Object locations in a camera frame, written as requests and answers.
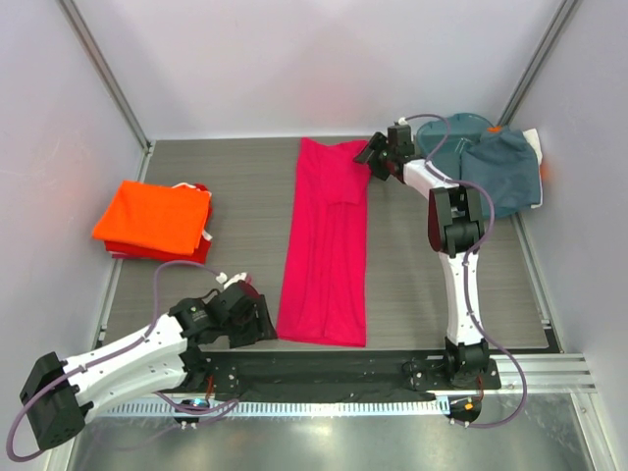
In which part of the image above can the aluminium frame post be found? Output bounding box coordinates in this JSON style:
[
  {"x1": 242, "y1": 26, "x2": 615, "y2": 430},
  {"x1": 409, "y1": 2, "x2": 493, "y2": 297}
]
[
  {"x1": 57, "y1": 0, "x2": 151, "y2": 153},
  {"x1": 497, "y1": 0, "x2": 582, "y2": 126}
]

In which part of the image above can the right aluminium frame post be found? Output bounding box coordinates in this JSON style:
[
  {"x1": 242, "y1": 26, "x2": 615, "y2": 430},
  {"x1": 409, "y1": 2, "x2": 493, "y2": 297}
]
[{"x1": 497, "y1": 0, "x2": 582, "y2": 126}]

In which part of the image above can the teal plastic basket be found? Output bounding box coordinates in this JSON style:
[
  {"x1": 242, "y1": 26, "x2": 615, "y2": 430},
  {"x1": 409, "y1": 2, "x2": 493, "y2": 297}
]
[{"x1": 414, "y1": 113, "x2": 497, "y2": 222}]

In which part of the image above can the left aluminium frame post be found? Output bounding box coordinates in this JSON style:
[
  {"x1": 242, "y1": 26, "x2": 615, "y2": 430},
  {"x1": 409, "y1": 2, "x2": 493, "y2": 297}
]
[{"x1": 57, "y1": 0, "x2": 151, "y2": 153}]

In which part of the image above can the orange folded t shirt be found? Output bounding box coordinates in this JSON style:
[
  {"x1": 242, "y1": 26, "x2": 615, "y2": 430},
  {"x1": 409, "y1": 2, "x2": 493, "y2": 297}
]
[{"x1": 91, "y1": 180, "x2": 213, "y2": 256}]

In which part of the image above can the front aluminium frame beam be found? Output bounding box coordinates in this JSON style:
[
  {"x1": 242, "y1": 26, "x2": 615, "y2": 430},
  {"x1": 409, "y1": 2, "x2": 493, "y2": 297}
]
[{"x1": 487, "y1": 353, "x2": 597, "y2": 394}]

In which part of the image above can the pink t shirt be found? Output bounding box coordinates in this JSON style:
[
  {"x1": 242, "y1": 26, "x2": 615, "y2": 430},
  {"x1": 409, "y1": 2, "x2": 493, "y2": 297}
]
[{"x1": 277, "y1": 137, "x2": 371, "y2": 347}]

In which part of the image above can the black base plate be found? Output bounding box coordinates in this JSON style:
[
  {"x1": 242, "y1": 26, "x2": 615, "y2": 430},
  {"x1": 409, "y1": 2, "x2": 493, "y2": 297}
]
[{"x1": 173, "y1": 349, "x2": 501, "y2": 403}]

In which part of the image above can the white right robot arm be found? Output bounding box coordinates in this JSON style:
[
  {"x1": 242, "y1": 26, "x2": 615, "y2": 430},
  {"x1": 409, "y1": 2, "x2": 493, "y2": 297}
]
[{"x1": 354, "y1": 121, "x2": 490, "y2": 389}]

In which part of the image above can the grey blue t shirt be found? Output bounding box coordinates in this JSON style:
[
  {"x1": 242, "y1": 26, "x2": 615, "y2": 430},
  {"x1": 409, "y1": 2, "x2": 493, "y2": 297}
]
[{"x1": 460, "y1": 129, "x2": 543, "y2": 219}]

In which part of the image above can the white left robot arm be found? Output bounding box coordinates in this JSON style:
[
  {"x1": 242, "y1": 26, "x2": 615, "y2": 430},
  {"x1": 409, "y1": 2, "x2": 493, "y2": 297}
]
[{"x1": 20, "y1": 281, "x2": 277, "y2": 450}]

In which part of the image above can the slotted metal cable rail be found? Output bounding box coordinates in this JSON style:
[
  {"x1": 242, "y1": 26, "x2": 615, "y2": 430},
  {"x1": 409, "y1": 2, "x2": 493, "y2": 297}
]
[{"x1": 102, "y1": 396, "x2": 450, "y2": 419}]

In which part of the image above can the white cloth in basket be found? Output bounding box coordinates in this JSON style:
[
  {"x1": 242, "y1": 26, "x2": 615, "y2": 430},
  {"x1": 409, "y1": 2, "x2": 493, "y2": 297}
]
[{"x1": 522, "y1": 129, "x2": 543, "y2": 166}]

